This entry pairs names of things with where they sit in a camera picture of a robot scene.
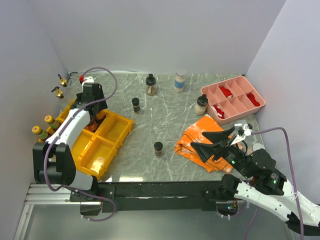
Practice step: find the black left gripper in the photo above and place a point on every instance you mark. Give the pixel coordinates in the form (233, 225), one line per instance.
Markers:
(102, 105)

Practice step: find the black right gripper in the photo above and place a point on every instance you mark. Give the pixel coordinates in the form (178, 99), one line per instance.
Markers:
(217, 137)

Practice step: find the red-lid sauce jar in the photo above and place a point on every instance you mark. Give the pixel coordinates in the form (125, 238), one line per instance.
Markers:
(100, 116)
(92, 126)

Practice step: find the tall oil bottle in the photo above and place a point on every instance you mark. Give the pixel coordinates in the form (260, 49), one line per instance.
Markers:
(63, 82)
(65, 96)

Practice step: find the green-label sauce bottle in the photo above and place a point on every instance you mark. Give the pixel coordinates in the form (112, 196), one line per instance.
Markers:
(42, 134)
(52, 122)

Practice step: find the white-lid jar edge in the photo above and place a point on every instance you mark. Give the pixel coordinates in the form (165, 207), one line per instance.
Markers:
(254, 147)

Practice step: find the black-cap spice shaker front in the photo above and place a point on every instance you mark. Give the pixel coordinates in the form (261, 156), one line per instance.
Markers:
(158, 149)

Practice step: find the black-cap spice shaker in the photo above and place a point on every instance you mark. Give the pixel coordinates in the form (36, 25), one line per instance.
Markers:
(136, 105)
(158, 149)

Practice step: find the blue-label clear jar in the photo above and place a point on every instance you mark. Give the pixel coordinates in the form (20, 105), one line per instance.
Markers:
(180, 79)

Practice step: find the red-lid sauce jar back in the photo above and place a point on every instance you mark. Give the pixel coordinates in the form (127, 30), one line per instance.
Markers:
(100, 116)

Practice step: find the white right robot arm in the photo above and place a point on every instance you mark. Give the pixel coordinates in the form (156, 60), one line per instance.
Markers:
(267, 188)

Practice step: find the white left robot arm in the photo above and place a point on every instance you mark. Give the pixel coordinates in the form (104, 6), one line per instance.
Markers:
(52, 159)

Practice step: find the orange tie-dye cloth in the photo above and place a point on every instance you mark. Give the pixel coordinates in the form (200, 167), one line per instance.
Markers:
(194, 134)

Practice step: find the red sock in tray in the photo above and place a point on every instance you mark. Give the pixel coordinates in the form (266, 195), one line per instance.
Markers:
(219, 112)

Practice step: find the black-lid jar white powder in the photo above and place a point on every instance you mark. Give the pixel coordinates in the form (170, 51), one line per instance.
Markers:
(201, 105)

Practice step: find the yellow compartment bin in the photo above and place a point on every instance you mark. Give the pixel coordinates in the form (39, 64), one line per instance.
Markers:
(93, 152)

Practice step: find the black-cap spice shaker back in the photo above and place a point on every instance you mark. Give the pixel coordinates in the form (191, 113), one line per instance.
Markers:
(136, 105)

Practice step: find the pink compartment tray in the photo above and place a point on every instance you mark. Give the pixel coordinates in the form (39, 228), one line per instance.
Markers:
(234, 108)

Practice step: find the red sock middle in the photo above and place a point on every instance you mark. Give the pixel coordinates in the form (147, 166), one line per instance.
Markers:
(226, 92)

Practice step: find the red sock right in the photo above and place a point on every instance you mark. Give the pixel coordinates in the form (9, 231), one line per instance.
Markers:
(253, 100)

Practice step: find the black-lid jar brown powder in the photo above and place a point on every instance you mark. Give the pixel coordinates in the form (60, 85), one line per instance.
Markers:
(151, 82)

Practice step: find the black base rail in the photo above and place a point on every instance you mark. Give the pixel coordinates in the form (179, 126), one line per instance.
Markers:
(153, 196)

